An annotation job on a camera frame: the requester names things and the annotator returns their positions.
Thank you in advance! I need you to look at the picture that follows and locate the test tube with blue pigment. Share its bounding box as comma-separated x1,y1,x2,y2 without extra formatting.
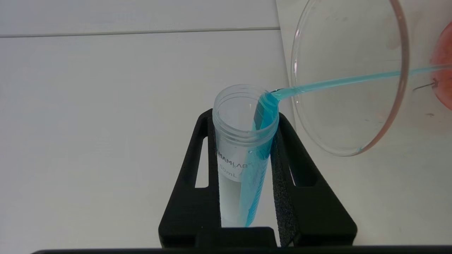
212,84,280,228

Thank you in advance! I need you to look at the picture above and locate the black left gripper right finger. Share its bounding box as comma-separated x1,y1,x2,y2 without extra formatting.
270,112,358,247

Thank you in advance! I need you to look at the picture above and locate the clear glass beaker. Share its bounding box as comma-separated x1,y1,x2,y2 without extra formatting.
290,0,452,157

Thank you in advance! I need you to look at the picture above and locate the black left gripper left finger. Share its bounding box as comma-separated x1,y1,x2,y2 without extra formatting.
158,109,223,248

